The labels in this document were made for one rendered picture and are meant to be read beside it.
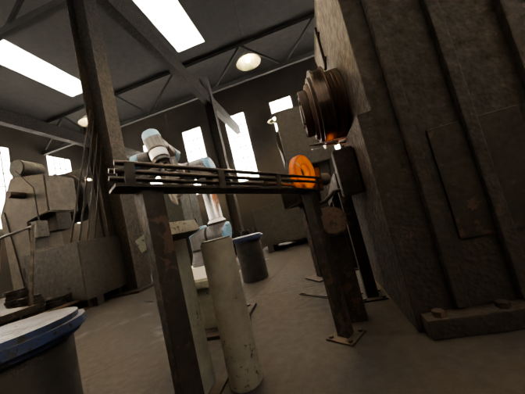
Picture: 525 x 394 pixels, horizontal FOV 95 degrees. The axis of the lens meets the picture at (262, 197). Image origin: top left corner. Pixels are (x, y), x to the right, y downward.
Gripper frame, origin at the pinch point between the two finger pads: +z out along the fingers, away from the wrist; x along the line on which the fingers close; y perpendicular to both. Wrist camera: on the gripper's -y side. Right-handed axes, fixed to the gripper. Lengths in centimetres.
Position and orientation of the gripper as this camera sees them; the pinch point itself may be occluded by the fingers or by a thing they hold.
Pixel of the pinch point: (174, 202)
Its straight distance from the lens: 98.5
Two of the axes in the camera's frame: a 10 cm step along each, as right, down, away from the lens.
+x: -3.2, 5.0, 8.0
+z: 4.8, 8.2, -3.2
